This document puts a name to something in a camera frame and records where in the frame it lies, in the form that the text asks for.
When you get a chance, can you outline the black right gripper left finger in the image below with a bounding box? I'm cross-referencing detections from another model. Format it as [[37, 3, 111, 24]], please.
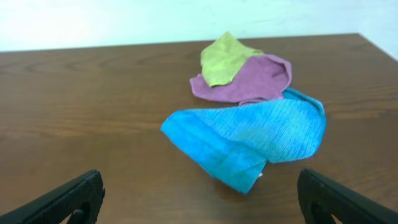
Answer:
[[1, 169, 105, 224]]

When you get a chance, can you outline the crumpled blue cloth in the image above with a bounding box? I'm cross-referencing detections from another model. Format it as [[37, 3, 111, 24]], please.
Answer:
[[160, 88, 326, 194]]

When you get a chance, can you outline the crumpled olive green cloth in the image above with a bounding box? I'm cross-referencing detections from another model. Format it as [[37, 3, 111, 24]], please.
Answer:
[[200, 32, 264, 87]]

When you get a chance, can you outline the crumpled purple cloth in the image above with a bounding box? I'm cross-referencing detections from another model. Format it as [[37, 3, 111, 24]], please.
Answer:
[[190, 54, 292, 106]]

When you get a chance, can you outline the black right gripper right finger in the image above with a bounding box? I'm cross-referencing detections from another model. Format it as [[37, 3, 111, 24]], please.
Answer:
[[297, 169, 397, 224]]

